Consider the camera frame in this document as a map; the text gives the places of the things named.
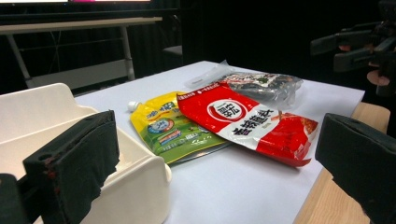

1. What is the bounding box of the yellow green spout pouch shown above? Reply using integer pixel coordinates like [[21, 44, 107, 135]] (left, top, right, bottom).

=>
[[127, 91, 233, 165]]

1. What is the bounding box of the white metal table frame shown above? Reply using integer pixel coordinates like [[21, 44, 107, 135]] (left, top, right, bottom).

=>
[[0, 16, 163, 90]]

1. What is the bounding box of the clear seaweed bag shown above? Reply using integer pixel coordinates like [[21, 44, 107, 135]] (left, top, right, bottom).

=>
[[184, 60, 304, 111]]

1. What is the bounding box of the white table mat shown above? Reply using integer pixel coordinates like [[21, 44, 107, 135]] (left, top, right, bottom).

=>
[[74, 60, 366, 224]]

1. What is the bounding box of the white plastic box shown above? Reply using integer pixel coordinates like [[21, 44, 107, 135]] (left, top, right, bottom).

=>
[[0, 82, 173, 224]]

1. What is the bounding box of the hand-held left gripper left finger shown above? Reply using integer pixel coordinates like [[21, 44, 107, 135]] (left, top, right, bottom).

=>
[[21, 109, 120, 224]]

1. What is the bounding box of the red white sauce packet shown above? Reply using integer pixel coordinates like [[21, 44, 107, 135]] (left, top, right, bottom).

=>
[[176, 82, 319, 168]]

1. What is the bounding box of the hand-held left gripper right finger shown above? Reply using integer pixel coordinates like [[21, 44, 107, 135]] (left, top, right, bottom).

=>
[[315, 112, 396, 224]]

